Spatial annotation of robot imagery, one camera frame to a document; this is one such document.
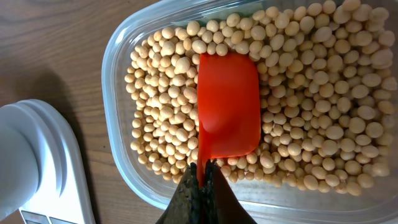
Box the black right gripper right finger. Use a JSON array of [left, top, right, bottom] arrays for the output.
[[203, 160, 256, 224]]

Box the white digital kitchen scale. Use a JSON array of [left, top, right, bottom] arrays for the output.
[[9, 99, 95, 223]]

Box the red plastic measuring scoop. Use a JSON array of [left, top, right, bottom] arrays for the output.
[[197, 53, 261, 186]]

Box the clear plastic container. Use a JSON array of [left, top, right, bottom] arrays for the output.
[[101, 1, 397, 223]]

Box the light grey bowl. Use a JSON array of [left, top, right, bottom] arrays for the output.
[[1, 105, 40, 216]]

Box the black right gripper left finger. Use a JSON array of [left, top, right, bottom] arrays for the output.
[[156, 163, 202, 224]]

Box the pile of soybeans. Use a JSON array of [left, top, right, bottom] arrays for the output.
[[124, 1, 397, 196]]

